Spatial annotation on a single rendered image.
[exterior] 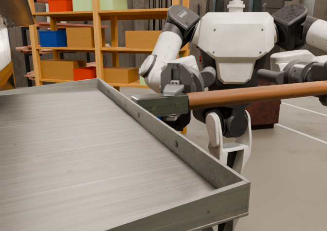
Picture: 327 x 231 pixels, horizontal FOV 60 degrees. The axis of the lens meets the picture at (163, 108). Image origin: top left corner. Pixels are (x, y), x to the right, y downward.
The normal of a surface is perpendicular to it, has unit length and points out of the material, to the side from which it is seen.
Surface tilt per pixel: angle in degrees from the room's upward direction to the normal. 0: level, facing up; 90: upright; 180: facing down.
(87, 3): 90
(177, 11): 48
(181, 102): 90
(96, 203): 0
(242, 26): 91
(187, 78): 90
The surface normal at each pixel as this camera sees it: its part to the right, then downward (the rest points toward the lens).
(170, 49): 0.51, -0.31
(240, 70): -0.08, 0.26
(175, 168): 0.00, -0.97
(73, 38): -0.34, 0.23
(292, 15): -0.33, -0.62
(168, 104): 0.40, 0.23
